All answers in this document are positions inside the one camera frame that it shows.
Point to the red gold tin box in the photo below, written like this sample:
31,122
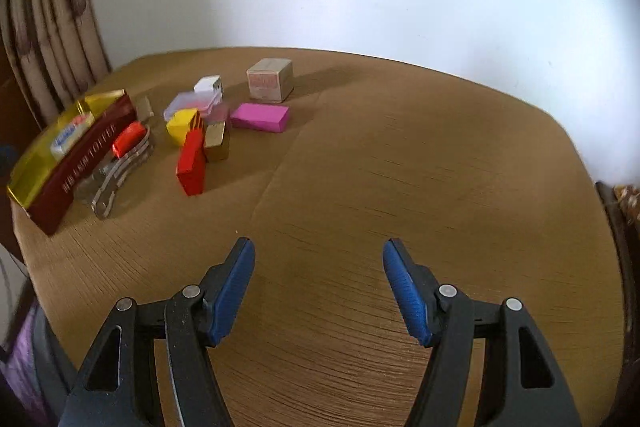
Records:
43,185

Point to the yellow block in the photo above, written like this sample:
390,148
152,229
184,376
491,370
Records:
182,122

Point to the pink beige small carton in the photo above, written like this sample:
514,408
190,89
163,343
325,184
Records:
271,80

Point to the red block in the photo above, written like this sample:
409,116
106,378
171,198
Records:
190,170

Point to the silver ribbed metal case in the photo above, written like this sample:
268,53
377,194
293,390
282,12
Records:
144,109

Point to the dark wooden cabinet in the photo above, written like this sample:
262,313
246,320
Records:
18,128

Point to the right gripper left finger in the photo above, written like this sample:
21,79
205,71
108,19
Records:
117,382

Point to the clear box with pink packet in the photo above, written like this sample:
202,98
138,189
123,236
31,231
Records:
202,101

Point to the metal clamp with red tape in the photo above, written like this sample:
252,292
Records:
130,149

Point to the magenta block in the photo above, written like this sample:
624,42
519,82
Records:
261,117

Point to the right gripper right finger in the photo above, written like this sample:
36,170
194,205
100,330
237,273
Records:
522,383

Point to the white chevron cube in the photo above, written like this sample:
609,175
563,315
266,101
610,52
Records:
209,83

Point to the dark pink gold small box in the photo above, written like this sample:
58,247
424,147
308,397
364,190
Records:
217,133

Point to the beige patterned curtain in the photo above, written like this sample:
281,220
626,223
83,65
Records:
55,51

